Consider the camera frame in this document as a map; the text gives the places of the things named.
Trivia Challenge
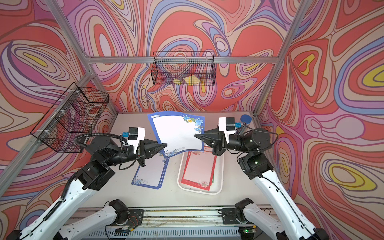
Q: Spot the white plastic storage tray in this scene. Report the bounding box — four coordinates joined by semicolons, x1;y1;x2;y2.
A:
177;147;224;196

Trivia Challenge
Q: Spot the left black wire basket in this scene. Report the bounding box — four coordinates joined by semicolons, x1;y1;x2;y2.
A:
31;83;109;153

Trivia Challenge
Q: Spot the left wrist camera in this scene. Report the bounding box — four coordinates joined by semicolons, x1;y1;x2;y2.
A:
121;127;145;153

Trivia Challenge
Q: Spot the black wire basket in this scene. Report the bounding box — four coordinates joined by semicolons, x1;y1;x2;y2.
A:
31;83;109;153
151;51;217;86

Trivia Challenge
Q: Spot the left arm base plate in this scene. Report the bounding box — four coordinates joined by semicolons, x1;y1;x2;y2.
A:
119;209;145;227

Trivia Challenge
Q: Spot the back black wire basket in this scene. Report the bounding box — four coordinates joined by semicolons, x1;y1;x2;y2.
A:
151;51;217;86

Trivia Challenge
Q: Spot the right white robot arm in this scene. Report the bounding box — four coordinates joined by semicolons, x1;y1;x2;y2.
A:
195;128;330;240

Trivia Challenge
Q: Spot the red bordered stationery sheet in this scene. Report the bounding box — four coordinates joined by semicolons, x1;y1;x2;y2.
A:
181;151;217;191

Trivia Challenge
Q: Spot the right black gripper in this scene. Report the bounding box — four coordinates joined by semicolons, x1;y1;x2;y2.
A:
195;123;252;157

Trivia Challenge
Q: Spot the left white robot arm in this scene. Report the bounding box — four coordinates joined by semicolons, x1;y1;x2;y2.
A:
7;133;167;240

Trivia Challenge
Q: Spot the yellow sticky note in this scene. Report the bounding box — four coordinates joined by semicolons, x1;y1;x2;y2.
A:
184;75;201;86

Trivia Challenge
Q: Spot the blue lidded pen tube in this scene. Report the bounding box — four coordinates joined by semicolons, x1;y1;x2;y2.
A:
240;114;252;125

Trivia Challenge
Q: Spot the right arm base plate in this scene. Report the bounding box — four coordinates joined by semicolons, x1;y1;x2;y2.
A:
218;208;240;225

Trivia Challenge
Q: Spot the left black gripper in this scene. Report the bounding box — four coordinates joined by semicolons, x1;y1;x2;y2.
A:
103;137;165;169

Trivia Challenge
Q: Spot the blue floral stationery sheet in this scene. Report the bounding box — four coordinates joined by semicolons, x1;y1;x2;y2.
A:
131;155;170;190

